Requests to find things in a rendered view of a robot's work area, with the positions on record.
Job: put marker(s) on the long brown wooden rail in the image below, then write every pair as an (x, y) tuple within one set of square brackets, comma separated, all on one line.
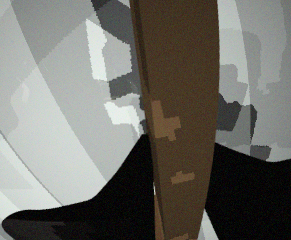
[(178, 55)]

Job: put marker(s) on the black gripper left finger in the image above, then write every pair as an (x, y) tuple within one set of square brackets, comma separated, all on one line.
[(122, 210)]

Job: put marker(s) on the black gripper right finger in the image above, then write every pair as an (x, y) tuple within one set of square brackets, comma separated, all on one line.
[(245, 195)]

